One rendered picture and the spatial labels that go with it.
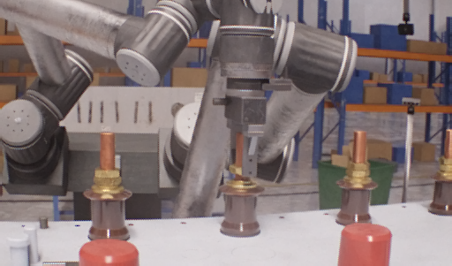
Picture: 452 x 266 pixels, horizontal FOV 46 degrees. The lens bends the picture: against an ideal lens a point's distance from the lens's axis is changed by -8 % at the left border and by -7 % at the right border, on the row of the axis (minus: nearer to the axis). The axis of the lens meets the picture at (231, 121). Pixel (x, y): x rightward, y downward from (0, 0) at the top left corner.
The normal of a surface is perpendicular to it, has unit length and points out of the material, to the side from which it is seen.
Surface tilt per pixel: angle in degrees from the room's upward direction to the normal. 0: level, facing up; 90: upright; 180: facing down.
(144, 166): 90
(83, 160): 90
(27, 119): 60
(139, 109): 90
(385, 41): 90
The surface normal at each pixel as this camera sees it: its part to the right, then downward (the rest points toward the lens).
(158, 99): 0.31, 0.11
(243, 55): -0.18, 0.09
